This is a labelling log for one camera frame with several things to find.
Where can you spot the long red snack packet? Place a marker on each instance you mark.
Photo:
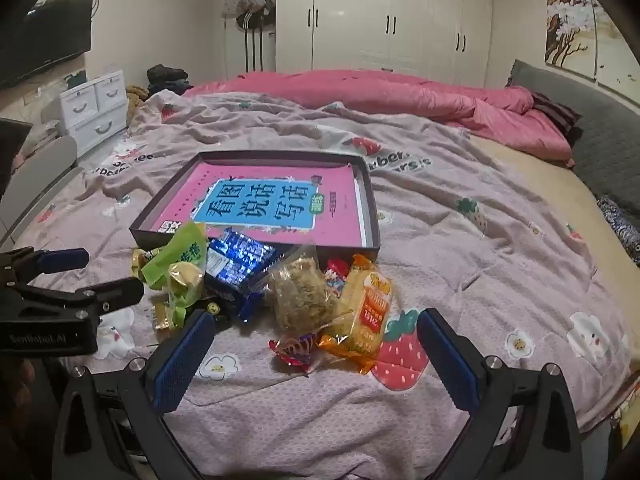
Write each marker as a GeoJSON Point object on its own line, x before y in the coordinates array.
{"type": "Point", "coordinates": [336, 272]}

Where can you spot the black television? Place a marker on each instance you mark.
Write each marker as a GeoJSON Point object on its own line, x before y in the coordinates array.
{"type": "Point", "coordinates": [45, 40]}

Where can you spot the brown plush toy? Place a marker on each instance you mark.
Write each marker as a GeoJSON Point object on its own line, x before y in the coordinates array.
{"type": "Point", "coordinates": [135, 96]}

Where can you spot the blue snack packet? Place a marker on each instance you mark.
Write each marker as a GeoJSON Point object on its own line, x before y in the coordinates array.
{"type": "Point", "coordinates": [235, 260]}

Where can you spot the green yellow snack packet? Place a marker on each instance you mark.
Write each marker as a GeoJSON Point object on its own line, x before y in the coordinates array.
{"type": "Point", "coordinates": [175, 252]}

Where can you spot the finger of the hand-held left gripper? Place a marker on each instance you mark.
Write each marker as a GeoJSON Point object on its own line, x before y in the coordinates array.
{"type": "Point", "coordinates": [60, 259]}
{"type": "Point", "coordinates": [112, 294]}

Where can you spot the white drawer unit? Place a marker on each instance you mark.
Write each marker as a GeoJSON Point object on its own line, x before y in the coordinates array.
{"type": "Point", "coordinates": [92, 105]}

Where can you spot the pink book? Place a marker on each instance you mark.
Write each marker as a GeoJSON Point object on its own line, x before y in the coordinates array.
{"type": "Point", "coordinates": [260, 200]}

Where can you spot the dark blue patterned cloth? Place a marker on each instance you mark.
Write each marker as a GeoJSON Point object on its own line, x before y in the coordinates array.
{"type": "Point", "coordinates": [620, 230]}

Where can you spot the person's left hand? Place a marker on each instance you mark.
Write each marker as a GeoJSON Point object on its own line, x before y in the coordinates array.
{"type": "Point", "coordinates": [17, 385]}

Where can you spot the grey chair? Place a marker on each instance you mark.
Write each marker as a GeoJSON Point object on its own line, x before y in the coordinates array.
{"type": "Point", "coordinates": [45, 165]}

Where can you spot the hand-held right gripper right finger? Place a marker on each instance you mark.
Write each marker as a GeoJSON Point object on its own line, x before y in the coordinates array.
{"type": "Point", "coordinates": [447, 360]}

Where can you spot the dark shallow cardboard box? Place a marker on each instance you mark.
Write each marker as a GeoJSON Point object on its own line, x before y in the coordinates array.
{"type": "Point", "coordinates": [150, 220]}

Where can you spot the purple printed blanket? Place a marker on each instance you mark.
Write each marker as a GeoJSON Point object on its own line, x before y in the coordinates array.
{"type": "Point", "coordinates": [450, 260]}

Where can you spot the small shiny red packet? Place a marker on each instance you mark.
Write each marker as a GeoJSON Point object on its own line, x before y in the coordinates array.
{"type": "Point", "coordinates": [295, 347]}

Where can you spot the orange rice cracker packet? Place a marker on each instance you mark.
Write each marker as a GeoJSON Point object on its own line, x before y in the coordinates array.
{"type": "Point", "coordinates": [365, 310]}

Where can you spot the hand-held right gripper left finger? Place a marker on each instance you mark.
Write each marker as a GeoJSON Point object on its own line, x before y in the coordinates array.
{"type": "Point", "coordinates": [185, 355]}

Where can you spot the hanging clothes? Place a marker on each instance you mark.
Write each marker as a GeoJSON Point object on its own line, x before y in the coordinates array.
{"type": "Point", "coordinates": [250, 5]}

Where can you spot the tree wall painting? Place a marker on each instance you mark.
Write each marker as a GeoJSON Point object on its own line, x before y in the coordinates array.
{"type": "Point", "coordinates": [575, 25]}

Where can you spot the small clear yellow cake packet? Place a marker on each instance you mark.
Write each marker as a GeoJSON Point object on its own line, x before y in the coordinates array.
{"type": "Point", "coordinates": [162, 317]}

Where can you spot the pink quilt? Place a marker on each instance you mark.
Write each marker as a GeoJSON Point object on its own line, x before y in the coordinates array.
{"type": "Point", "coordinates": [375, 95]}

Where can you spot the black green snack packet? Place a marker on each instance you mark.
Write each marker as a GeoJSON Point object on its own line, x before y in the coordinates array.
{"type": "Point", "coordinates": [212, 307]}

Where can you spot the clear bag of crumbly pastry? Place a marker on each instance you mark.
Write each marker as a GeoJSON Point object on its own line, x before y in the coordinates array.
{"type": "Point", "coordinates": [300, 285]}

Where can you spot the cream wardrobe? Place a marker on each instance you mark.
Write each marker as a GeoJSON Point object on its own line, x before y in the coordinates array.
{"type": "Point", "coordinates": [380, 15]}

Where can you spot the dark striped pillow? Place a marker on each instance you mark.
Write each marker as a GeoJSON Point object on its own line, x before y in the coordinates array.
{"type": "Point", "coordinates": [555, 112]}

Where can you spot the dark clothes pile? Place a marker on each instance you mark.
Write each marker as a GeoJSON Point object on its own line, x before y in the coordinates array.
{"type": "Point", "coordinates": [167, 77]}

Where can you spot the beige bed sheet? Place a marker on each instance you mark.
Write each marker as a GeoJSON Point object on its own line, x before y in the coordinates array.
{"type": "Point", "coordinates": [540, 185]}

